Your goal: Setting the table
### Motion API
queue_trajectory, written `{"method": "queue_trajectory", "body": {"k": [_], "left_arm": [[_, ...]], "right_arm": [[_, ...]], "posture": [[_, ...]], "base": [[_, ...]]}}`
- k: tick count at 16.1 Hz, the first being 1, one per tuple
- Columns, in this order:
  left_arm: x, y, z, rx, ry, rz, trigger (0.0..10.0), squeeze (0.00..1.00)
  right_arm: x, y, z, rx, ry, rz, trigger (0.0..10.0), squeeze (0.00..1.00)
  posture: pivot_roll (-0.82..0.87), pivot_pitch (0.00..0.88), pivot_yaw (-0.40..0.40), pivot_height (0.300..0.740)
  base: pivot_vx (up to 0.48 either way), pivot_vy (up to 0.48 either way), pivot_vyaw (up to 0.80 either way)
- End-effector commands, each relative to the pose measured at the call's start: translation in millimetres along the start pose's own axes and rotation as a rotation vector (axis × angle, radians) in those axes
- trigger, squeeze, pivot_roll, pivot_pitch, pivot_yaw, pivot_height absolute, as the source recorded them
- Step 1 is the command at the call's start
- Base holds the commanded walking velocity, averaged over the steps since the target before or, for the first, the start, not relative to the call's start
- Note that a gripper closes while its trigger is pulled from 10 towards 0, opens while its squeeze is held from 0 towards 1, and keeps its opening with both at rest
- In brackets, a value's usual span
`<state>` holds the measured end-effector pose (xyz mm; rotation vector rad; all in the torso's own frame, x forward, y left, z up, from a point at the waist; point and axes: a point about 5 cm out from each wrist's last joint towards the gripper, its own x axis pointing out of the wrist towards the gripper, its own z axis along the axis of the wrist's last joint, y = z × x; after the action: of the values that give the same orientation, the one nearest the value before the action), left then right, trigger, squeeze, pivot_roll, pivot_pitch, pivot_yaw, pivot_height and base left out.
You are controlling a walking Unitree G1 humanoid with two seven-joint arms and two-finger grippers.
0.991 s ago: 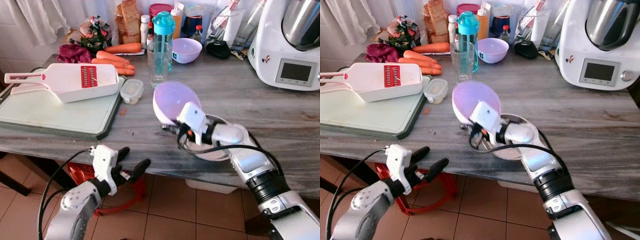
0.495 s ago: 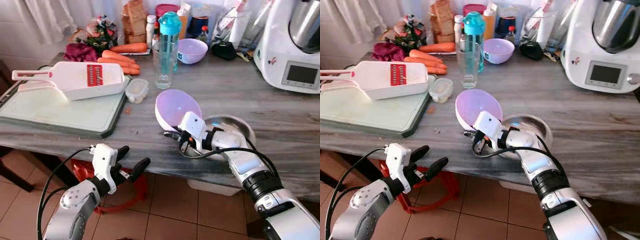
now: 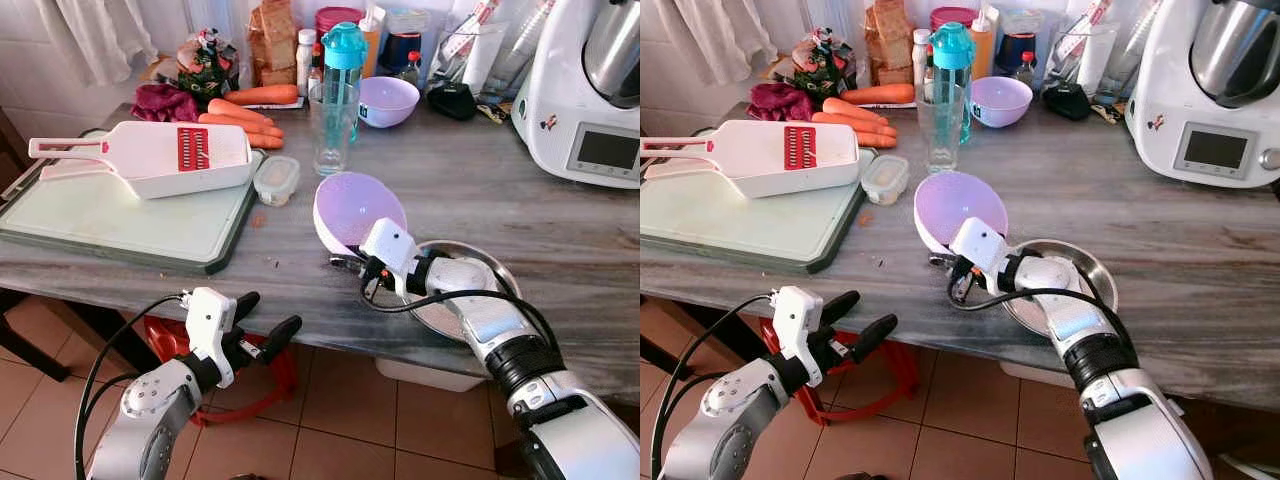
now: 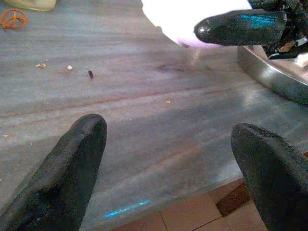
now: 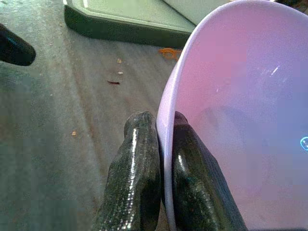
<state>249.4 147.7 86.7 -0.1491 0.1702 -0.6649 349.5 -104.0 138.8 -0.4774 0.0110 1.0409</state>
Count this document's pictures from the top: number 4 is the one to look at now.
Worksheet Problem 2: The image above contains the shallow steel dish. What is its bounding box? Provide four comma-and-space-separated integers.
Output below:
237, 44, 308, 106

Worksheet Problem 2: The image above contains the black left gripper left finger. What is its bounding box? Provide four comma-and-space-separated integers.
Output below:
0, 113, 108, 231

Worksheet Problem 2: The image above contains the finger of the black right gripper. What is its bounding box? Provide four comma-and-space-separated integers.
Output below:
193, 9, 288, 47

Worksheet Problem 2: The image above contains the large lilac plastic bowl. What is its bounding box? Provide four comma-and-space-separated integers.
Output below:
141, 0, 253, 48

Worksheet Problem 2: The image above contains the orange rubber band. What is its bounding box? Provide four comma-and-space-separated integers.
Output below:
0, 8, 28, 30

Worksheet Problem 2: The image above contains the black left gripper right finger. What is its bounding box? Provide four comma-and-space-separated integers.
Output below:
231, 122, 308, 231

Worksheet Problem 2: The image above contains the small cream lidded container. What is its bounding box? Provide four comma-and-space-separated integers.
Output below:
3, 0, 57, 12

